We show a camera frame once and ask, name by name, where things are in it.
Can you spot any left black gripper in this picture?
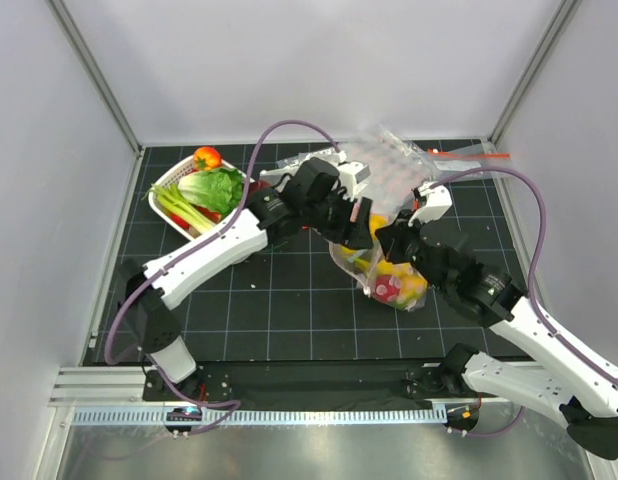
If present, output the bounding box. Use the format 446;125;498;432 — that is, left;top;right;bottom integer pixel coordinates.
303;187;374;251

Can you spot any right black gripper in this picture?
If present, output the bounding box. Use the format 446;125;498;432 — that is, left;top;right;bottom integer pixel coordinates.
375;209;449;295

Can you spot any yellow banana bunch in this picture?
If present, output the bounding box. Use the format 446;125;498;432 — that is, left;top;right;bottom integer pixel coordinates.
338;242;430;307

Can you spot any clear pink-dotted zip bag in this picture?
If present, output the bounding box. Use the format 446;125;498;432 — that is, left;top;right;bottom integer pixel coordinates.
328;214;430;315

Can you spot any red apple front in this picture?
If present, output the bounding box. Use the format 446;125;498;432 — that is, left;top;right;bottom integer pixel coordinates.
372;275;401;304

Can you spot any yellow pepper piece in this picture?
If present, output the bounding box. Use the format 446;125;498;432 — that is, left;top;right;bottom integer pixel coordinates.
369;214;388;240

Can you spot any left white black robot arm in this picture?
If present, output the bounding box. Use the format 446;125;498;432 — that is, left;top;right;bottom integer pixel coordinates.
118;154;373;400

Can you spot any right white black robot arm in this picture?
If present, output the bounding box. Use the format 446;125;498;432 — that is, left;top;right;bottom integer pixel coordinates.
376;211;618;460

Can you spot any clear white-dotted zip bag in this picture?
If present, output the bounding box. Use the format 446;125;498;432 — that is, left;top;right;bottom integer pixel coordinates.
259;167;298;185

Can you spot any clear bag orange zipper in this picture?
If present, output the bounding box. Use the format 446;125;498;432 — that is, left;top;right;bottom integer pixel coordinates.
424;140;513;181

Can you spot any dark red eggplant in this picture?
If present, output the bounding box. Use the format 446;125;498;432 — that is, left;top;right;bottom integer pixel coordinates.
248;180;270;195

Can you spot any pile of red-dotted bags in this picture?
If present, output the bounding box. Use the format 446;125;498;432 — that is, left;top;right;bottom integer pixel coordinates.
339;125;440;216

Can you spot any green lettuce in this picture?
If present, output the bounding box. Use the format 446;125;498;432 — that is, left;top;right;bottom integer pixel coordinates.
177;168;244;215

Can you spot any black grid cutting mat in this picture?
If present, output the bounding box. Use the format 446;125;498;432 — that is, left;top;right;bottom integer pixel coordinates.
116;145;526;361

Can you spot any red orange tomato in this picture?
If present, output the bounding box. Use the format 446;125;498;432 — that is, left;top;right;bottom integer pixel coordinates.
192;146;222;171

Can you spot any small red strawberry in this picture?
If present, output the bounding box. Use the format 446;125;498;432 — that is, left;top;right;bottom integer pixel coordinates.
170;213;190;230

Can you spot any white plastic basket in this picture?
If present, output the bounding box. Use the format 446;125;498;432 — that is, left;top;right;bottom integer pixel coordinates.
146;154;247;240

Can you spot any green celery stalk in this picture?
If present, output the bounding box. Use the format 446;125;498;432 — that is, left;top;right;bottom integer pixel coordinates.
144;184;216;237

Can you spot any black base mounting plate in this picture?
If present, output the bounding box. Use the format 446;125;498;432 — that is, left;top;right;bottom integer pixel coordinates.
141;357;500;411

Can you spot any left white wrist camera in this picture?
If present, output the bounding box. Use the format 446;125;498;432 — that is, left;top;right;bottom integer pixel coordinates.
336;161;371;198

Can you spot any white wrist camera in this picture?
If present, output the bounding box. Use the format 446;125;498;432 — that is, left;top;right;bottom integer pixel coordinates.
408;182;453;226
336;161;371;198

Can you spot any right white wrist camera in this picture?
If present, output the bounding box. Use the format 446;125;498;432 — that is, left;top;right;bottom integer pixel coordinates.
408;182;453;226

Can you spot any slotted aluminium cable duct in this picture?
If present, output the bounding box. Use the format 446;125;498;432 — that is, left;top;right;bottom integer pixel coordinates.
71;404;447;427

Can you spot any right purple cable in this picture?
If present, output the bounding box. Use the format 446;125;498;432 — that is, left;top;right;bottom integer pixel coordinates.
428;166;618;439

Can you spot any right aluminium frame post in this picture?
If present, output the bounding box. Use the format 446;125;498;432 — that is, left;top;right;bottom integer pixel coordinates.
488;0;581;145

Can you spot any aluminium frame post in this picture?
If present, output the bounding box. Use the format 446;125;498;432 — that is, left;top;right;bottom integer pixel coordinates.
488;0;581;145
45;0;143;158

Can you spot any left aluminium frame post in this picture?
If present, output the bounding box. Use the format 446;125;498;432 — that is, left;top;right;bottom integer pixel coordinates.
45;0;143;158

